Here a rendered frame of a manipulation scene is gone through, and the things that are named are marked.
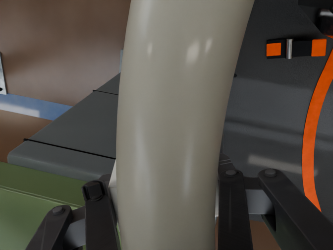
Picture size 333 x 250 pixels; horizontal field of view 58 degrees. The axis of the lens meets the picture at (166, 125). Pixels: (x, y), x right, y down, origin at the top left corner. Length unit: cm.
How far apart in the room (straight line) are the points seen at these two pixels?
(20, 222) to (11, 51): 108
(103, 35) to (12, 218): 91
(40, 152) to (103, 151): 12
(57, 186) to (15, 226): 10
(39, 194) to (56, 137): 16
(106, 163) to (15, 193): 16
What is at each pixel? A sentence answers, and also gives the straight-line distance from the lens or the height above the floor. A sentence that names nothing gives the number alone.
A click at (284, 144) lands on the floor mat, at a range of 136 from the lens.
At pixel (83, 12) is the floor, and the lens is 135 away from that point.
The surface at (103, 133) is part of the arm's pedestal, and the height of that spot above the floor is 65.
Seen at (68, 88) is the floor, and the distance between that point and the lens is 145.
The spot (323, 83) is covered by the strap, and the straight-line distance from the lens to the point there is 129.
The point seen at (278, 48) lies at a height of 3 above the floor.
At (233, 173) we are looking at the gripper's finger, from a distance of 16.
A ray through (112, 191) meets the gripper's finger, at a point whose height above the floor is 109.
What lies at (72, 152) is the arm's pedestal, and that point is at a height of 75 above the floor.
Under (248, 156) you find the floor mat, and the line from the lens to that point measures 138.
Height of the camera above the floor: 122
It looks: 64 degrees down
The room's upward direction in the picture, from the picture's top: 154 degrees counter-clockwise
